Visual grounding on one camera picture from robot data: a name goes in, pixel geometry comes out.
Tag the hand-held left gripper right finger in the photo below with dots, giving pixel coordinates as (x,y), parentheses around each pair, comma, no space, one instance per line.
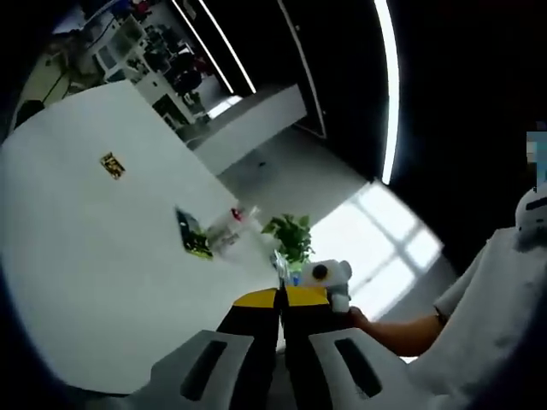
(307,341)

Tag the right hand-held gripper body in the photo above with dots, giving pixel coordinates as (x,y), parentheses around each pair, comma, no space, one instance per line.
(337,282)

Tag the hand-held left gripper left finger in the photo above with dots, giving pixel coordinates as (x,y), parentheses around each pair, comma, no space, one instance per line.
(252,341)

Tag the green foil packet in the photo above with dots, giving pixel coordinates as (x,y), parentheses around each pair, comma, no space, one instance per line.
(192,239)

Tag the tall red-collar skincare bottle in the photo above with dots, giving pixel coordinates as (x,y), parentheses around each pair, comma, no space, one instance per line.
(236,213)

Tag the person's right hand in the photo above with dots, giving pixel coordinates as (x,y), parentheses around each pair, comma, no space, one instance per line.
(361,322)

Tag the large window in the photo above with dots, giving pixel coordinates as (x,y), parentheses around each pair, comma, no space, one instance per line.
(384,239)

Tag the potted green plant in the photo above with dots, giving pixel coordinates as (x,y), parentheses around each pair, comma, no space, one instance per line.
(290,235)

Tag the person's white shirt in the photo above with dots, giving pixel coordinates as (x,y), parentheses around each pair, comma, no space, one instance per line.
(491,320)

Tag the wide ceiling light strip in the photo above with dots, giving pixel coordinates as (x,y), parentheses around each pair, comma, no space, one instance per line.
(394,85)

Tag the white worn device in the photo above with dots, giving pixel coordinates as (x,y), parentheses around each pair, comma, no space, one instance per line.
(532,213)

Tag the small gold packet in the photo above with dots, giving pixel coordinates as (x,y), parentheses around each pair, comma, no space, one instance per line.
(112,165)

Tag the white counter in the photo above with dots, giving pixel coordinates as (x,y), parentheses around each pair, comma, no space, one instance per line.
(171,107)

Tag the white shelf cart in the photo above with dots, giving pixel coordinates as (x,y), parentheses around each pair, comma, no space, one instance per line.
(115,47)

